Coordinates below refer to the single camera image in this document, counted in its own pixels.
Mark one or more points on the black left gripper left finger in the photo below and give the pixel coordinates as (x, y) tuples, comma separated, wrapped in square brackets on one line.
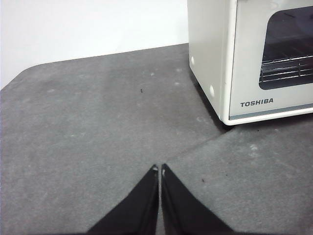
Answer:
[(137, 213)]

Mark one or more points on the cream Toshiba toaster oven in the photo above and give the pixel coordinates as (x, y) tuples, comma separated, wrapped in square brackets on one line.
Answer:
[(207, 36)]

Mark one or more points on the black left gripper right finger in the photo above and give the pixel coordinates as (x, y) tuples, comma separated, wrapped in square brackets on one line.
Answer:
[(183, 213)]

